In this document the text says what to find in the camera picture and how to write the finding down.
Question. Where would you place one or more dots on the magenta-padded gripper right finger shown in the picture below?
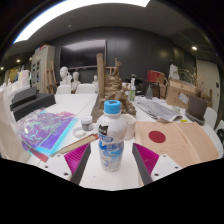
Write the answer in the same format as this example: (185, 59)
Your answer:
(148, 160)

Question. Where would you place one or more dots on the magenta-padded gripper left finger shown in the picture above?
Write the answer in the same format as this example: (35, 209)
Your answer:
(75, 160)

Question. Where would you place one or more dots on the white blue-capped drink bottle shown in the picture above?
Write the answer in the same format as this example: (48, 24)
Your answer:
(111, 133)

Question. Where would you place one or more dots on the wooden stick with red stripe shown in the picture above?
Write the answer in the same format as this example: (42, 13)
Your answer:
(76, 144)

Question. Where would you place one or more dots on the flat round red coaster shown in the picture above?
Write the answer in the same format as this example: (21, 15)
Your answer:
(157, 136)

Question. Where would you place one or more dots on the white tape roll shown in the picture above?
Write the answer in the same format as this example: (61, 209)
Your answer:
(75, 132)

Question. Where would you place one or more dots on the small white-lidded grey jar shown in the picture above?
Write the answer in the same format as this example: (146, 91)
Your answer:
(87, 124)

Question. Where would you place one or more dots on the iridescent purple sheet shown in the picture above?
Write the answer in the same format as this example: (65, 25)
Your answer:
(46, 130)

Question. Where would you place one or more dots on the grey printed newspaper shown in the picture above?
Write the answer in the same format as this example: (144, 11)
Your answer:
(156, 110)

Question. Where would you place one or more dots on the small yellow tag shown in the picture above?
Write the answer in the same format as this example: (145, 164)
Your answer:
(183, 120)

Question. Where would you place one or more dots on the small pale glass cup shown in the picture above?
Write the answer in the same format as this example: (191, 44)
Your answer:
(176, 109)

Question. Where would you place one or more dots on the grey plant saucer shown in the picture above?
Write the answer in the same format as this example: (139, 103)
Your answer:
(191, 118)

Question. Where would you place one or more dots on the black foam block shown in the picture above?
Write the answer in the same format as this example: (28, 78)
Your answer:
(33, 106)
(23, 96)

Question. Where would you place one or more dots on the clear glass bottle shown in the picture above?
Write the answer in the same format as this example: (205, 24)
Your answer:
(149, 91)

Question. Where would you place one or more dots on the green-labelled spray bottle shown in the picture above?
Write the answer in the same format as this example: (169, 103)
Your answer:
(132, 93)

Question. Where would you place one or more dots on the cream canvas panel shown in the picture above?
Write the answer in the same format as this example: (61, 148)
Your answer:
(8, 133)

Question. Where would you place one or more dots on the brown cardboard box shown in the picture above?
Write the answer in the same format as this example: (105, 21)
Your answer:
(176, 91)

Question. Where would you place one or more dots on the black backpack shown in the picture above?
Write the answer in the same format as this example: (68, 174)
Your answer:
(221, 136)

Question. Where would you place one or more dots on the small white plaster bust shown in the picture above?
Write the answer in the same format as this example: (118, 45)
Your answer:
(95, 80)

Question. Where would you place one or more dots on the red box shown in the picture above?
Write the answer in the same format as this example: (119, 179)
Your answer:
(155, 76)

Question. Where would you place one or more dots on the wooden easel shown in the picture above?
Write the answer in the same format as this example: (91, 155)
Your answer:
(51, 78)

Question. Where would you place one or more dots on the white plaster statue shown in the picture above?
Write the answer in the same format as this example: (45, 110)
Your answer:
(174, 71)

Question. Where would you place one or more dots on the white cabinet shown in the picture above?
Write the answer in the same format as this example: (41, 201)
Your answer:
(41, 66)

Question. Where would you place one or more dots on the round ceiling spotlight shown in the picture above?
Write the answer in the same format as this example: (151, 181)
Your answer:
(194, 48)

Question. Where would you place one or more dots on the long ceiling light panel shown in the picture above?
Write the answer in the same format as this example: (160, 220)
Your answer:
(83, 10)

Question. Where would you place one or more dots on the black wall screen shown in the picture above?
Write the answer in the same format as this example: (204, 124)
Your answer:
(81, 53)

